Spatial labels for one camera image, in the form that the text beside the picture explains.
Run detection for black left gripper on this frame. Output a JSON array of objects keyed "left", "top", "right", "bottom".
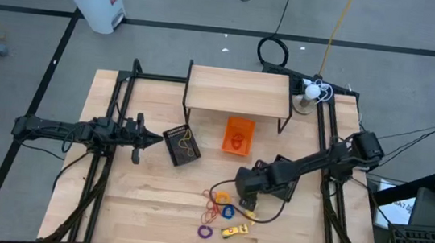
[{"left": 115, "top": 110, "right": 166, "bottom": 168}]

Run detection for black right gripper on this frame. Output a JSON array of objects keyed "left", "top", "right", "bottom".
[{"left": 231, "top": 162, "right": 279, "bottom": 215}]

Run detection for blue coil wristband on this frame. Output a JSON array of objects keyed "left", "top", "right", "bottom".
[{"left": 221, "top": 204, "right": 236, "bottom": 220}]

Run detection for yellow coil wristband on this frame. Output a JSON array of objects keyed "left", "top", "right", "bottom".
[{"left": 214, "top": 190, "right": 233, "bottom": 207}]

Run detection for purple coil wristband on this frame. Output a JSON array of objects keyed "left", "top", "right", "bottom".
[{"left": 196, "top": 224, "right": 214, "bottom": 241}]

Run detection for red coil wristband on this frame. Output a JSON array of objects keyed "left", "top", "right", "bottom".
[
  {"left": 230, "top": 127, "right": 247, "bottom": 143},
  {"left": 227, "top": 137, "right": 245, "bottom": 152}
]

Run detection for orange plastic basket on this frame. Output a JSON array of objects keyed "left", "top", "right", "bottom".
[{"left": 220, "top": 115, "right": 258, "bottom": 158}]

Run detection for white globe desk lamp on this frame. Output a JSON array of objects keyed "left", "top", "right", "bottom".
[{"left": 292, "top": 80, "right": 323, "bottom": 117}]

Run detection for wooden shelf riser black legs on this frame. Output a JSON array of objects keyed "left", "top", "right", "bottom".
[{"left": 179, "top": 60, "right": 298, "bottom": 137}]

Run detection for white printed sheet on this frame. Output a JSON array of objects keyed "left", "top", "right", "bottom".
[{"left": 372, "top": 178, "right": 418, "bottom": 233}]

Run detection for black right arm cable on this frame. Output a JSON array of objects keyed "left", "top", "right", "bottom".
[{"left": 205, "top": 176, "right": 289, "bottom": 227}]

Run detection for black aluminium rig frame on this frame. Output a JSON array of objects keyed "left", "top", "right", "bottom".
[{"left": 37, "top": 50, "right": 395, "bottom": 243}]

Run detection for white lamp power cable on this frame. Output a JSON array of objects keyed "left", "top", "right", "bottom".
[{"left": 300, "top": 76, "right": 335, "bottom": 107}]

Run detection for black hanging power cable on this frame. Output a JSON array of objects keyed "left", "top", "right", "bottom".
[{"left": 255, "top": 0, "right": 296, "bottom": 69}]

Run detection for yellow hanging cable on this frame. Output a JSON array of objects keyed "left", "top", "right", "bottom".
[{"left": 317, "top": 0, "right": 357, "bottom": 80}]

